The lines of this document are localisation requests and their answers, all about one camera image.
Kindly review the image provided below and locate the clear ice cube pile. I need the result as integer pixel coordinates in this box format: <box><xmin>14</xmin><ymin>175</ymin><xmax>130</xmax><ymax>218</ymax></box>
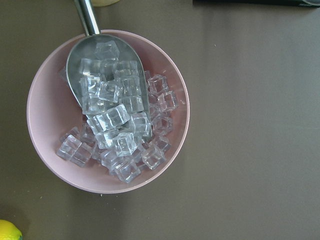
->
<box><xmin>56</xmin><ymin>40</ymin><xmax>178</xmax><ymax>183</ymax></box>

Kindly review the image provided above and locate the round wooden stand base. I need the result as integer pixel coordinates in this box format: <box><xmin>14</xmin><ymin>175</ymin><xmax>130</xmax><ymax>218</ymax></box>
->
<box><xmin>91</xmin><ymin>0</ymin><xmax>120</xmax><ymax>7</ymax></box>

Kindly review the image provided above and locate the pink bowl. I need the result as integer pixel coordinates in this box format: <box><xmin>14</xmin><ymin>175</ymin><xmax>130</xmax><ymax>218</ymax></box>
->
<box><xmin>26</xmin><ymin>29</ymin><xmax>190</xmax><ymax>194</ymax></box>

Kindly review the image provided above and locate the whole yellow lemon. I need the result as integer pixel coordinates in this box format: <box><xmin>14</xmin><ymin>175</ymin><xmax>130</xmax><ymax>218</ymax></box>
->
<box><xmin>0</xmin><ymin>219</ymin><xmax>23</xmax><ymax>240</ymax></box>

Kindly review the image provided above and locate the metal ice scoop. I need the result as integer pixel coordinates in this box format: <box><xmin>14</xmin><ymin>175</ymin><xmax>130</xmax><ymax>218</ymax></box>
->
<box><xmin>66</xmin><ymin>0</ymin><xmax>152</xmax><ymax>140</ymax></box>

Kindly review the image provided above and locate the black framed device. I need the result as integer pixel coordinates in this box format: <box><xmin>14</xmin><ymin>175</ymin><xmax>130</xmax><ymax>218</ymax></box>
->
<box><xmin>202</xmin><ymin>0</ymin><xmax>320</xmax><ymax>8</ymax></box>

